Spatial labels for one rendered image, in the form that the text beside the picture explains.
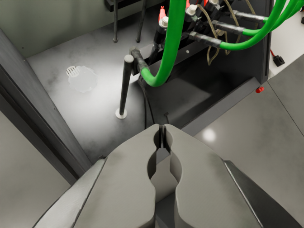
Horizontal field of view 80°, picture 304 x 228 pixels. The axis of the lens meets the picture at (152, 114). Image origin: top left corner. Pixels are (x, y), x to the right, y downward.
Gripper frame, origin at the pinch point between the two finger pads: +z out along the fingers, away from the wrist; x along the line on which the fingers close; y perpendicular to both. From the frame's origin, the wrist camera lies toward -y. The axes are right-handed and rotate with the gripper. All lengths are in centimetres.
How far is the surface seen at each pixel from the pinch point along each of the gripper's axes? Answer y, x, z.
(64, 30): -3, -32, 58
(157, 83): 0.6, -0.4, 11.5
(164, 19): -6.6, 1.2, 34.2
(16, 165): 81, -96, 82
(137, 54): -0.9, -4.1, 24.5
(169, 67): -2.0, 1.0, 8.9
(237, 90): 15, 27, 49
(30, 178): 89, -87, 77
